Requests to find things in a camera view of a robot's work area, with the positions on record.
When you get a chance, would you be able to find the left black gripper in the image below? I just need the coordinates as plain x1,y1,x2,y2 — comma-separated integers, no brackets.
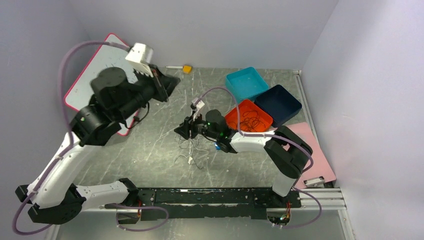
117,63,182,122

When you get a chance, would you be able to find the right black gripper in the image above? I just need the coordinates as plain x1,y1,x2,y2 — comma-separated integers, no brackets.
174,111,219,140

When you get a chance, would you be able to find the cable bundle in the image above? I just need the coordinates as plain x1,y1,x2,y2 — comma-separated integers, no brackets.
173,134,211,171

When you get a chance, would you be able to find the black cable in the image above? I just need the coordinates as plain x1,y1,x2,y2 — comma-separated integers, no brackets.
236,110,266,133

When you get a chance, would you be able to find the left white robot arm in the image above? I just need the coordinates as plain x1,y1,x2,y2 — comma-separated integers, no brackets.
15,67,181,225

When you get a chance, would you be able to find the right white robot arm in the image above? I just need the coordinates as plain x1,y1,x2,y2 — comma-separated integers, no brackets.
174,109,314,207

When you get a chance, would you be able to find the white marker pen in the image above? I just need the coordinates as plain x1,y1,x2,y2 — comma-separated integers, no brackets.
166,65,184,70

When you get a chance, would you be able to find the yellow small block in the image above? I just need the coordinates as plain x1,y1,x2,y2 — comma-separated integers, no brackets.
182,65,193,74

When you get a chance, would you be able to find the pink-framed whiteboard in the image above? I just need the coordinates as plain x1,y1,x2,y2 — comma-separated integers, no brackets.
64,45,137,118

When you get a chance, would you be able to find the orange plastic box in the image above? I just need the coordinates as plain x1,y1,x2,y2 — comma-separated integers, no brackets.
224,99,273,133

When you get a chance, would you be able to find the teal plastic box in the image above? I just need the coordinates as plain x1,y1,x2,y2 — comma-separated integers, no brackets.
225,67,269,104

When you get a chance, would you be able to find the navy plastic box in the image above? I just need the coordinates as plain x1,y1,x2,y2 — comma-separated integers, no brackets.
254,84,303,128

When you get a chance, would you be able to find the pink mat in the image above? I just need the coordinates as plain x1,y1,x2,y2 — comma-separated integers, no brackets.
287,122,337,190

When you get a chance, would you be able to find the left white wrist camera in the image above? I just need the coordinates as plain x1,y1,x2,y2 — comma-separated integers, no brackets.
125,42,154,77

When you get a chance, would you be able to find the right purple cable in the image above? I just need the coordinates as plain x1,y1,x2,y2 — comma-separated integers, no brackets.
191,86,323,230

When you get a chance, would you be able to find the purple cable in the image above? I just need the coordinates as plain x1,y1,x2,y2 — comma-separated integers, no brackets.
191,86,323,230
11,40,170,237

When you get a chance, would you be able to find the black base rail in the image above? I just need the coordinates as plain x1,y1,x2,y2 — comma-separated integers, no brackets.
132,187,301,220

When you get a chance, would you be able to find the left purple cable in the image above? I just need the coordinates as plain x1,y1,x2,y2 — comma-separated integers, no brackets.
11,40,170,237

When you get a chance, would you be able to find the small metal bracket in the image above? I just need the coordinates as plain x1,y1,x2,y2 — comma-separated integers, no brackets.
303,176,326,188

